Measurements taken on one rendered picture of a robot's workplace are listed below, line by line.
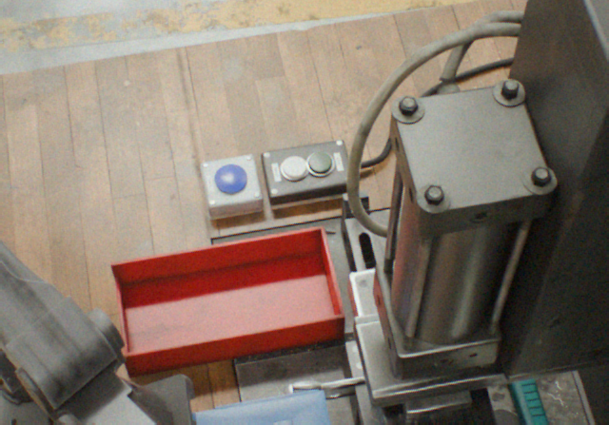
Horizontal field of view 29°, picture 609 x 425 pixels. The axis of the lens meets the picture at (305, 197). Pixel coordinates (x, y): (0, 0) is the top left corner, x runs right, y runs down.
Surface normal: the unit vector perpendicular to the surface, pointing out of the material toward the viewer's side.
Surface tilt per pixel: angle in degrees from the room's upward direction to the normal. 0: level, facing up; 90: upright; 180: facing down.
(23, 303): 19
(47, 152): 0
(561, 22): 90
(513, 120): 0
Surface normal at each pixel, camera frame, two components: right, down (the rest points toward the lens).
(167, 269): 0.19, 0.84
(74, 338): 0.22, -0.28
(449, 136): 0.00, -0.51
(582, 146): -0.98, 0.17
